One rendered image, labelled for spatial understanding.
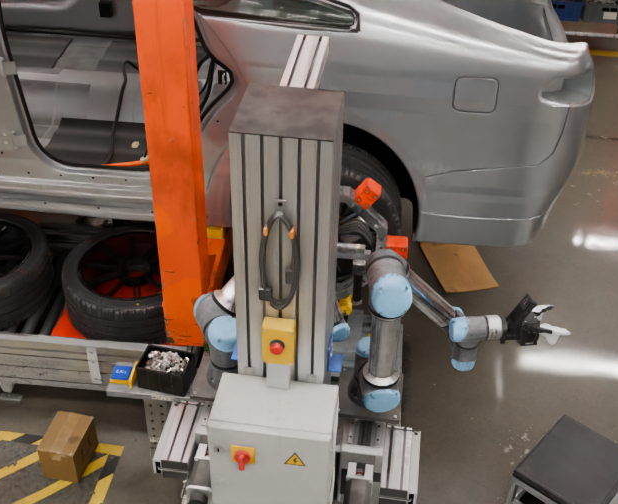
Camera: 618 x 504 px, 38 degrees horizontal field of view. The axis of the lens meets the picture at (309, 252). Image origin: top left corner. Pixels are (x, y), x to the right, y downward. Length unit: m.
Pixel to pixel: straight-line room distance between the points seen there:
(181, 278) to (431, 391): 1.42
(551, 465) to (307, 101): 1.96
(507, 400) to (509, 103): 1.47
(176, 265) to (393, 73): 1.10
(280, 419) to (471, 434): 1.80
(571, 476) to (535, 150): 1.27
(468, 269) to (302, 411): 2.65
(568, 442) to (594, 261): 1.73
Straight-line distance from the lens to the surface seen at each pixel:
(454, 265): 5.06
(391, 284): 2.60
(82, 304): 4.08
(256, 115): 2.21
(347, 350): 4.16
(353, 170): 3.63
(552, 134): 3.71
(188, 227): 3.37
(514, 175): 3.78
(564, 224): 5.54
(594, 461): 3.77
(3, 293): 4.24
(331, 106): 2.26
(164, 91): 3.09
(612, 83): 7.24
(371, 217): 3.61
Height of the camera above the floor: 3.11
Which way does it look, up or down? 38 degrees down
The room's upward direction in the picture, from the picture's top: 1 degrees clockwise
